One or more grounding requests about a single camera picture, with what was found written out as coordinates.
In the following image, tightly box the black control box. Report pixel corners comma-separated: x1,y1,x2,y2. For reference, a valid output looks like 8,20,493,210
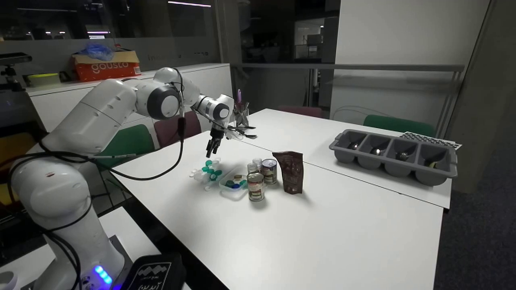
119,257,187,290

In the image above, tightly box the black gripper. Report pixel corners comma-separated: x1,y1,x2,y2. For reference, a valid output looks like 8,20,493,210
205,125,227,160

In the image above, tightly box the labelled glass jar metal lid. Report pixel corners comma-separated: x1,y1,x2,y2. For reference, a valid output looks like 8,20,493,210
247,170,266,204

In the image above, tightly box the black camera stand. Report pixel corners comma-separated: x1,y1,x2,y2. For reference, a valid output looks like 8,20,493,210
0,52,34,94

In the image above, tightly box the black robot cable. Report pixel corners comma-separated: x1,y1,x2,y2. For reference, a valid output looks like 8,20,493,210
7,114,190,188

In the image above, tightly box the clear utensil holder cup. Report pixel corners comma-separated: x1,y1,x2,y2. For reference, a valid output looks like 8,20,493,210
234,109,252,136

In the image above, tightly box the labelled tin can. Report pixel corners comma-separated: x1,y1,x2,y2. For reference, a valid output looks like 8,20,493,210
260,157,279,186

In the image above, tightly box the orange cardboard box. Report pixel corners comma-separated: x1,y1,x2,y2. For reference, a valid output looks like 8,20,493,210
71,52,142,85

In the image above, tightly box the green chair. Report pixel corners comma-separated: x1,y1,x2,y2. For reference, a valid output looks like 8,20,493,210
363,114,437,138
98,125,158,168

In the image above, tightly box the blue plastic bag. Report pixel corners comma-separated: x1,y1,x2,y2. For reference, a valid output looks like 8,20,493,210
79,43,115,62

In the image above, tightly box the perforated metal sheet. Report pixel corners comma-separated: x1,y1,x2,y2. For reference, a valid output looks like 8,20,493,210
400,131,463,152

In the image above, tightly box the clear plastic lunchbox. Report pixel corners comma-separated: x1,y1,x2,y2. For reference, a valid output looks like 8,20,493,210
218,164,250,202

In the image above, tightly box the grey cutlery tray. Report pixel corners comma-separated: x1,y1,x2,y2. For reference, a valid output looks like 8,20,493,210
327,128,460,188

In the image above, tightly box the yellow green roll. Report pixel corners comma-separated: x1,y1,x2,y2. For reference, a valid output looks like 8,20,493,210
26,72,61,88

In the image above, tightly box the brown foil pouch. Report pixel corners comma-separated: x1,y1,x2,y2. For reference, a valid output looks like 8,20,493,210
271,151,306,196

